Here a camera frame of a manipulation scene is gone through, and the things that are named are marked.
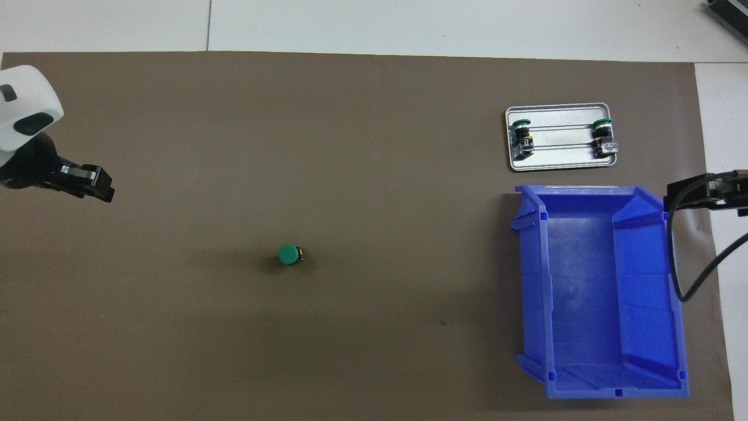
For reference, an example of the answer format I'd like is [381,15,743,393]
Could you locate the grey ribbed device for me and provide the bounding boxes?
[704,0,748,30]

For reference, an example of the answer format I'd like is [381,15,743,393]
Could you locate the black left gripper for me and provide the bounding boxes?
[0,132,116,204]

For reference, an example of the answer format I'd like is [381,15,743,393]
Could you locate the grey metal tray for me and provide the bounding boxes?
[505,103,619,172]

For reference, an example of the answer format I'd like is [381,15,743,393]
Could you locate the green push button switch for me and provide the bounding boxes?
[510,117,537,160]
[277,244,305,267]
[590,117,619,160]

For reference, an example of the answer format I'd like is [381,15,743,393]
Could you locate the blue plastic storage bin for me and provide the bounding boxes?
[510,184,690,399]

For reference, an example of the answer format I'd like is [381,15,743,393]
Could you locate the brown table mat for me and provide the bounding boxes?
[0,51,736,421]

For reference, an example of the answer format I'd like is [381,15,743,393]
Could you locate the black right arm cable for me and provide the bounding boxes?
[667,171,748,303]

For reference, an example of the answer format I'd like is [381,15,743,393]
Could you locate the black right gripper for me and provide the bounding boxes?
[666,169,748,218]

